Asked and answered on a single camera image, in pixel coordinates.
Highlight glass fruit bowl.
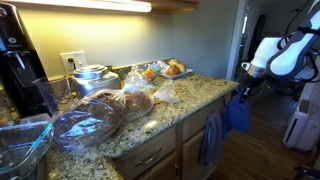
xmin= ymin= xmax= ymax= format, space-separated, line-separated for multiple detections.
xmin=137 ymin=62 xmax=165 ymax=82

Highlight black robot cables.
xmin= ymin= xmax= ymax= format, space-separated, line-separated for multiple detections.
xmin=275 ymin=6 xmax=320 ymax=85

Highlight white air purifier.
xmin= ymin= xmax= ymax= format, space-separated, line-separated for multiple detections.
xmin=282 ymin=98 xmax=320 ymax=153

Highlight silver white rice cooker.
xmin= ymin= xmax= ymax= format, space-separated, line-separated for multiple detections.
xmin=71 ymin=64 xmax=122 ymax=100

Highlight under-cabinet light strip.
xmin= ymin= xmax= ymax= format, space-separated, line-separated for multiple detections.
xmin=5 ymin=0 xmax=153 ymax=14

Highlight white door frame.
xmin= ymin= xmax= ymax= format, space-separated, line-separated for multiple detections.
xmin=225 ymin=0 xmax=248 ymax=82

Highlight white wall outlet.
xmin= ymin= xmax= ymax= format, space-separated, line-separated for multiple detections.
xmin=59 ymin=50 xmax=89 ymax=75

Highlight large bagged dark bread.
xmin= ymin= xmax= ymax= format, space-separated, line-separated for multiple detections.
xmin=51 ymin=88 xmax=127 ymax=150

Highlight dark hanging coat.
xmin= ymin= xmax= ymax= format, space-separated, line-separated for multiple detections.
xmin=247 ymin=14 xmax=268 ymax=63

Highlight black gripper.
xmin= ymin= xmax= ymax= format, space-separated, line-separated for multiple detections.
xmin=240 ymin=77 xmax=264 ymax=104

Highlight clear glass mixing bowl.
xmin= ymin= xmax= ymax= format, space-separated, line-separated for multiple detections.
xmin=0 ymin=120 xmax=54 ymax=176

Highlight clear plastic bag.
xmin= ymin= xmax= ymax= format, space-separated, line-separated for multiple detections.
xmin=152 ymin=79 xmax=181 ymax=105

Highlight blue cloth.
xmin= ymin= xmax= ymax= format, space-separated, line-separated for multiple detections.
xmin=223 ymin=87 xmax=252 ymax=134

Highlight bagged round brown bread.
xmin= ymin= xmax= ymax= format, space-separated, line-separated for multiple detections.
xmin=122 ymin=91 xmax=155 ymax=122

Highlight wooden drawer with hook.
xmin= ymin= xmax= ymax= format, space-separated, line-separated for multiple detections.
xmin=181 ymin=95 xmax=226 ymax=143

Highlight golden bread roll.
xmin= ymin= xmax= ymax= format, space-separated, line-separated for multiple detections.
xmin=175 ymin=62 xmax=188 ymax=74
xmin=167 ymin=58 xmax=180 ymax=67
xmin=165 ymin=64 xmax=181 ymax=77

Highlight wooden drawer with metal handle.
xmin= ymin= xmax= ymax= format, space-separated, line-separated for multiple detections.
xmin=114 ymin=124 xmax=179 ymax=180

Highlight orange fruit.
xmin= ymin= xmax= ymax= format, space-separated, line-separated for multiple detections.
xmin=143 ymin=68 xmax=156 ymax=80

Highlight black soda machine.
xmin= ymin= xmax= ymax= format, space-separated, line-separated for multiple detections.
xmin=0 ymin=2 xmax=52 ymax=120

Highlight clear glass pitcher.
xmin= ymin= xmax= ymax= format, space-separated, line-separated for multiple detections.
xmin=31 ymin=76 xmax=75 ymax=116

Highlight wooden upper cabinet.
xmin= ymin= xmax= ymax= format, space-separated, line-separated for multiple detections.
xmin=146 ymin=0 xmax=202 ymax=15

